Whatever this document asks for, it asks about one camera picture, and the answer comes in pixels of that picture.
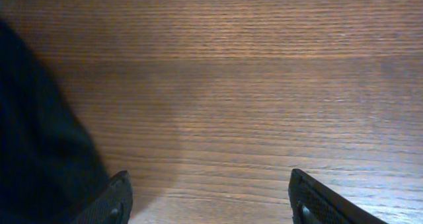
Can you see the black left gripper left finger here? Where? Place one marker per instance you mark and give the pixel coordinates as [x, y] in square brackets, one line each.
[112, 205]

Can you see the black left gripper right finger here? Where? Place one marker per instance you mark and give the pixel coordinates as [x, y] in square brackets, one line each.
[314, 203]

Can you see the black pants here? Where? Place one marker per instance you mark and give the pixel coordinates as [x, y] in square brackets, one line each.
[48, 160]

